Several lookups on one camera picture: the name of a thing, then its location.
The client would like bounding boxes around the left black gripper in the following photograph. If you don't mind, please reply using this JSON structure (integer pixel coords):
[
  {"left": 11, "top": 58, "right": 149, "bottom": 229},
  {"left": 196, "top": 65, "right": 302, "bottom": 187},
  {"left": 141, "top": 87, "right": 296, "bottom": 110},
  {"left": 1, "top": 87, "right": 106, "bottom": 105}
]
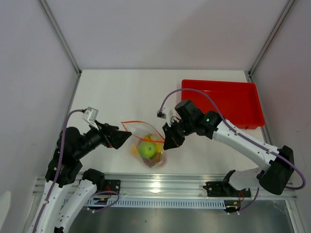
[{"left": 74, "top": 119, "right": 132, "bottom": 159}]

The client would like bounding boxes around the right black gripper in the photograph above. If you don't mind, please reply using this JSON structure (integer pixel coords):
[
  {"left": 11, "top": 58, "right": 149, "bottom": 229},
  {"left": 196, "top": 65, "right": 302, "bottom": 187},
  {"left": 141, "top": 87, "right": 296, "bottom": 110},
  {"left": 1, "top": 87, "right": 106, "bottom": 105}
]
[{"left": 162, "top": 119, "right": 194, "bottom": 150}]

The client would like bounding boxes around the yellow pear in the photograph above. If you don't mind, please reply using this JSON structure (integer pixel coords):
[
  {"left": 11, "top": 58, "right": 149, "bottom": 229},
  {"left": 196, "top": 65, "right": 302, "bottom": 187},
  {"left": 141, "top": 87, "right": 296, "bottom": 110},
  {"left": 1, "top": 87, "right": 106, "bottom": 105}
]
[{"left": 143, "top": 133, "right": 154, "bottom": 143}]

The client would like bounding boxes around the clear orange-zip bag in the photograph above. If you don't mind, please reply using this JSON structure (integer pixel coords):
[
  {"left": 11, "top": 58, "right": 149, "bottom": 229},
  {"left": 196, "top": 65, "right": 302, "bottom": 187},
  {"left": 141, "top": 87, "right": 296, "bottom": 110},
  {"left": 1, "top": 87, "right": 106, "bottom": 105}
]
[{"left": 121, "top": 120, "right": 167, "bottom": 168}]

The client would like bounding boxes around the green apple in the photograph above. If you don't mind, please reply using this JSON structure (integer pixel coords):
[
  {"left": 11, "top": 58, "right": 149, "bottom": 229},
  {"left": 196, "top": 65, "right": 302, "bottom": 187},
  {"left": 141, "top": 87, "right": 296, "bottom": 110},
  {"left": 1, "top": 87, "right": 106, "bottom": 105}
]
[{"left": 138, "top": 141, "right": 156, "bottom": 158}]

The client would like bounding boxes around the yellow orange with leaf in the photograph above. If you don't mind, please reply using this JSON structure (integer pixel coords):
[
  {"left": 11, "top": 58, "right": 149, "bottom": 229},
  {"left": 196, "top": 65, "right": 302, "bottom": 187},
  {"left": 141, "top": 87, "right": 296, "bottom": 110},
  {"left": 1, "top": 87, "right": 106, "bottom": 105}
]
[{"left": 131, "top": 145, "right": 139, "bottom": 156}]

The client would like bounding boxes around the red grape bunch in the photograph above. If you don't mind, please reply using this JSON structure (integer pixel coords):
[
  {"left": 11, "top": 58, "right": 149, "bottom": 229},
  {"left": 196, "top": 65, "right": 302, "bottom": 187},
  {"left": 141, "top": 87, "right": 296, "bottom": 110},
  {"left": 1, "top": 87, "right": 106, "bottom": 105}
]
[{"left": 142, "top": 158, "right": 161, "bottom": 168}]

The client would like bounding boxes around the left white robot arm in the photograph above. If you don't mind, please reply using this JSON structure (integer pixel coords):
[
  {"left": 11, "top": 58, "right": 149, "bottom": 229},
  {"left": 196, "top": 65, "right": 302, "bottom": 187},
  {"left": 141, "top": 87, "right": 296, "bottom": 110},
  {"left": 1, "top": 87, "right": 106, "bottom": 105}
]
[{"left": 27, "top": 123, "right": 132, "bottom": 233}]

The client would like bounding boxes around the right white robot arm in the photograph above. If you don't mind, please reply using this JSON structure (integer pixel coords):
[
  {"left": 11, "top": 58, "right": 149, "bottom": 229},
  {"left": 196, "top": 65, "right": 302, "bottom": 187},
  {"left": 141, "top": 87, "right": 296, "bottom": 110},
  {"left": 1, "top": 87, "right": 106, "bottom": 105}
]
[{"left": 157, "top": 100, "right": 294, "bottom": 196}]

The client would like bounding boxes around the red plastic tray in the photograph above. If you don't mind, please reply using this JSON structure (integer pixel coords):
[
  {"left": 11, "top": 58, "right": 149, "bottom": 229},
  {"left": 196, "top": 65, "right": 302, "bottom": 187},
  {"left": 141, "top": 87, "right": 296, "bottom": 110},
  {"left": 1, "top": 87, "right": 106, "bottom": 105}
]
[{"left": 181, "top": 79, "right": 265, "bottom": 130}]

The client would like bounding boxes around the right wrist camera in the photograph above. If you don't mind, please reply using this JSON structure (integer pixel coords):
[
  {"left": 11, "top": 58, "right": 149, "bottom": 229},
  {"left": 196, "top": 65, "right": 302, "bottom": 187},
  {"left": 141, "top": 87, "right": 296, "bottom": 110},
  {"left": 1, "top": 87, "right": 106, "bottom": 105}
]
[{"left": 156, "top": 107, "right": 173, "bottom": 121}]

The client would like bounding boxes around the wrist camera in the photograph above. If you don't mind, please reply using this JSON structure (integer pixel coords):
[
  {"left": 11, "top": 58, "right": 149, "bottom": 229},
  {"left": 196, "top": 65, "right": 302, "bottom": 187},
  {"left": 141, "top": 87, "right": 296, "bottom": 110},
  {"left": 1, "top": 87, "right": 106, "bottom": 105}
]
[
  {"left": 82, "top": 107, "right": 99, "bottom": 130},
  {"left": 156, "top": 107, "right": 173, "bottom": 121}
]

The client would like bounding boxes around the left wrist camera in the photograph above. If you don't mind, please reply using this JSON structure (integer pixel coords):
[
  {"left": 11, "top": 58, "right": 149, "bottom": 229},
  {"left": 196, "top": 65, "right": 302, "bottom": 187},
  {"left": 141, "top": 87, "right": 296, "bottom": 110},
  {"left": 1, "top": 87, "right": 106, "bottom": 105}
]
[{"left": 82, "top": 107, "right": 99, "bottom": 130}]

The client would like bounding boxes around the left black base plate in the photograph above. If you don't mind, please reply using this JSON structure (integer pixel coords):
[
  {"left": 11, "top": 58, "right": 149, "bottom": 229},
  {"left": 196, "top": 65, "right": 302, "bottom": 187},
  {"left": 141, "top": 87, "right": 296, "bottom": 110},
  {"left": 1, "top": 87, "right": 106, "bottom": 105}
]
[{"left": 104, "top": 180, "right": 121, "bottom": 195}]

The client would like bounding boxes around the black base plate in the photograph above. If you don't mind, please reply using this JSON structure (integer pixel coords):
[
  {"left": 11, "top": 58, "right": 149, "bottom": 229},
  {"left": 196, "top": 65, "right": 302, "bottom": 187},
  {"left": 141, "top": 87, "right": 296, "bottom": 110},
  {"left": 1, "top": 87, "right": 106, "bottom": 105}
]
[
  {"left": 104, "top": 180, "right": 121, "bottom": 195},
  {"left": 203, "top": 181, "right": 251, "bottom": 198}
]

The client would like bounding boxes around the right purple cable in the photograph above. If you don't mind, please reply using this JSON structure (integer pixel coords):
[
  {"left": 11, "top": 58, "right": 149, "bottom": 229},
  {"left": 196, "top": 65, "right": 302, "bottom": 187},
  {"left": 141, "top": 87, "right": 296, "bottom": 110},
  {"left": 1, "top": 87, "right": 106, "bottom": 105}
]
[{"left": 160, "top": 88, "right": 306, "bottom": 214}]

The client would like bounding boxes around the purple cable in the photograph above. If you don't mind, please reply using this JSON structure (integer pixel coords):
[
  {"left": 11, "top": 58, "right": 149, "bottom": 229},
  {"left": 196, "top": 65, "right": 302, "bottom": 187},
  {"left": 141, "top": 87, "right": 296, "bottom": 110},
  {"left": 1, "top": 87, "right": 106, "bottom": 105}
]
[
  {"left": 31, "top": 109, "right": 121, "bottom": 233},
  {"left": 160, "top": 88, "right": 306, "bottom": 214}
]

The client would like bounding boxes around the aluminium mounting rail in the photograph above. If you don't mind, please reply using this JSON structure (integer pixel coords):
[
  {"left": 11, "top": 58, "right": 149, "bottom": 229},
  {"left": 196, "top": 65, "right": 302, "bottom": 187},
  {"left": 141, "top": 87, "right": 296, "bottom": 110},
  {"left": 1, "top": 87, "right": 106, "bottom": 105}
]
[{"left": 32, "top": 173, "right": 297, "bottom": 200}]

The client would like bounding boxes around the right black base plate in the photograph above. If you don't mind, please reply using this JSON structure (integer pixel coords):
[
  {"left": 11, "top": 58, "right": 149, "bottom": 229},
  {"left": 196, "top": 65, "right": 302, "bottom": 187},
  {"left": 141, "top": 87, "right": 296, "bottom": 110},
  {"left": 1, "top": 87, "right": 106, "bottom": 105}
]
[{"left": 203, "top": 181, "right": 251, "bottom": 198}]

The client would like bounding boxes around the white slotted cable duct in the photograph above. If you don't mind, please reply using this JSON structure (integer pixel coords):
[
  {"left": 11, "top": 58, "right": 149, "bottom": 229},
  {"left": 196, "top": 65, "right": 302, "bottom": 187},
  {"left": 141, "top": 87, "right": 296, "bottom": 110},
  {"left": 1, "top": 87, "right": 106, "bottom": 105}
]
[{"left": 86, "top": 198, "right": 238, "bottom": 209}]

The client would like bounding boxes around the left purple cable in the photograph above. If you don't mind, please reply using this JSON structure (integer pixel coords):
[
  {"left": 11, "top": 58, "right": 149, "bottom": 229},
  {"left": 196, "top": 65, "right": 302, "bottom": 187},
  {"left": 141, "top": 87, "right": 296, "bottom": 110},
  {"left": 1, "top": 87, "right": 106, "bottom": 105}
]
[{"left": 31, "top": 109, "right": 121, "bottom": 233}]

